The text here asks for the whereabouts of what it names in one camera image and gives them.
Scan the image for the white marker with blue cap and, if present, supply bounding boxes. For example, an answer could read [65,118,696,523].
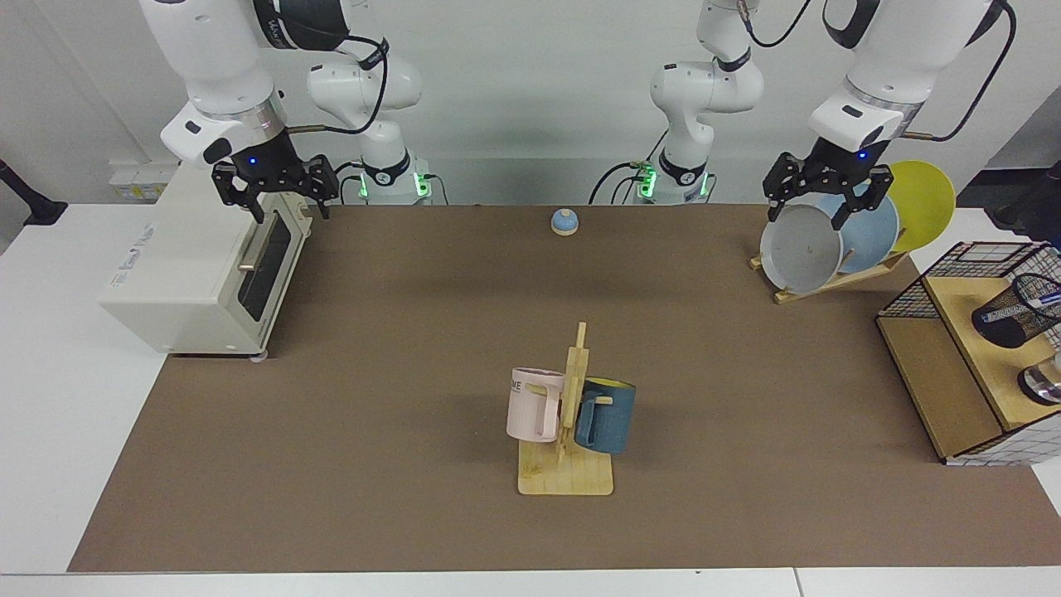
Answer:
[981,288,1061,324]

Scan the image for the black mesh pen holder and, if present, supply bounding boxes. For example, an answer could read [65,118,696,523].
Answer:
[971,273,1061,349]

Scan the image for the light blue plate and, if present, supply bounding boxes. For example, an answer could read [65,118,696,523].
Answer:
[816,182,900,274]

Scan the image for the yellow plate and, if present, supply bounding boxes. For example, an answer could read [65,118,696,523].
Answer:
[868,160,957,253]

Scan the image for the grey plate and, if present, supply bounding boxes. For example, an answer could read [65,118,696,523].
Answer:
[760,204,844,294]

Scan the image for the pale toaster oven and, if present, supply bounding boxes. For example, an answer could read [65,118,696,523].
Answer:
[99,162,314,362]

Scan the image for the wooden plate rack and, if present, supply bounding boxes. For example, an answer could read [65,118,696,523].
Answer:
[750,228,910,305]

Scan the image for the black bulky object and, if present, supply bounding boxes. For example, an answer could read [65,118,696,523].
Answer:
[986,162,1061,250]

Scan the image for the black stand foot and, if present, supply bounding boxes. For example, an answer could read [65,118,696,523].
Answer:
[0,158,69,227]

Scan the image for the brown table cloth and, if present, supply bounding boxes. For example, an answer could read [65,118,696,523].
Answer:
[68,203,1061,573]

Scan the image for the round silver metal object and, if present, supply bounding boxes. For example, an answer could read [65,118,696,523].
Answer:
[1018,357,1061,407]

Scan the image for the dark blue mug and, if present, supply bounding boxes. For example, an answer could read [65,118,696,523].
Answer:
[574,377,637,456]

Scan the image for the pink mug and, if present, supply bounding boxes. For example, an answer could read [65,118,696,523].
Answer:
[506,367,566,444]

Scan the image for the wooden cup stand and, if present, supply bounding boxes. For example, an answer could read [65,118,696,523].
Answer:
[518,322,615,497]

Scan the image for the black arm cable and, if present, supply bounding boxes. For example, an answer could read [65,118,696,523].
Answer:
[736,0,1017,143]
[257,0,392,135]

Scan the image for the wire basket with wooden floor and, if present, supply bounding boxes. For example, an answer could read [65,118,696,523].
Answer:
[876,240,1061,467]

